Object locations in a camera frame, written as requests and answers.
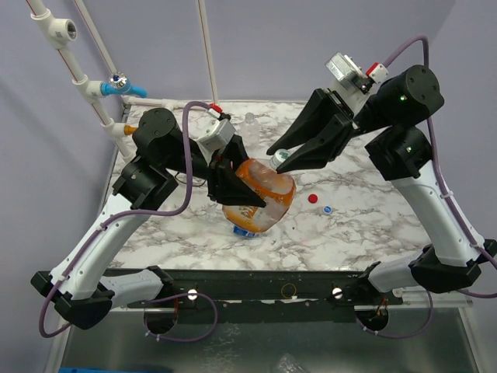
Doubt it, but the blue label water bottle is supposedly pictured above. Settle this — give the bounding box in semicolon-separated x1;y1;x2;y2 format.
233;225;259;238

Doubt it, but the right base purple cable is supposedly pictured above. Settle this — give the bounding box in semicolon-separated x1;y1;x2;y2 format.
356;289;434;339

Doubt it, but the blue faucet valve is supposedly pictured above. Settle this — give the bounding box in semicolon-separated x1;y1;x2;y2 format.
100;71;148;99

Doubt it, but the orange faucet valve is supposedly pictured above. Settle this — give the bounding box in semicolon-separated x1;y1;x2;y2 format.
123;124;137;136

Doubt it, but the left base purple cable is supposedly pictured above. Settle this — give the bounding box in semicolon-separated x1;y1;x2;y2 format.
142;291;219;343

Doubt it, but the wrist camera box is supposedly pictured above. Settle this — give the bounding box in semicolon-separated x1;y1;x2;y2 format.
196;119;235;152
325;53;389;114

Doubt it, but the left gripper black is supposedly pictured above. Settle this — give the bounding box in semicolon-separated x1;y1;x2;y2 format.
162;131;272;204

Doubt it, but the white pvc pipe frame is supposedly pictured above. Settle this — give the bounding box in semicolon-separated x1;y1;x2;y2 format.
25;0;222;156

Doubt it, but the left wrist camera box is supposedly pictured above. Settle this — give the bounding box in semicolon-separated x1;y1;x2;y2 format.
196;119;235;152

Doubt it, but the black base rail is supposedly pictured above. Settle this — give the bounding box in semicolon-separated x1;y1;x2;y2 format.
130;270;402;324

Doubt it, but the orange plastic jar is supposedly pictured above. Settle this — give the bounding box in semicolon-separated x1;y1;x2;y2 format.
222;159;296;234

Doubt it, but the clear bottle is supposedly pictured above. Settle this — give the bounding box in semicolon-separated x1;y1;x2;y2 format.
242;113;259;146

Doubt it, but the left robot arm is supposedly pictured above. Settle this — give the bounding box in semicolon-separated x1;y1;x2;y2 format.
31;102;265;329

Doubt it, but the red bottle cap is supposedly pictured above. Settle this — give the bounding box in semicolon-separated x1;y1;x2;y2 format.
308;193;318;204

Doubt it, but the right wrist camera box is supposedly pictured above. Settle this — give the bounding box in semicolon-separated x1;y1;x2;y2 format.
325;53;389;114

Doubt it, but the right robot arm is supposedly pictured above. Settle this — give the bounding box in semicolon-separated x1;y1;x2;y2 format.
268;64;496;305

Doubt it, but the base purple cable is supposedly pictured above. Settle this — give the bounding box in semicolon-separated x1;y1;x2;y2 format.
142;291;219;343
356;289;434;339

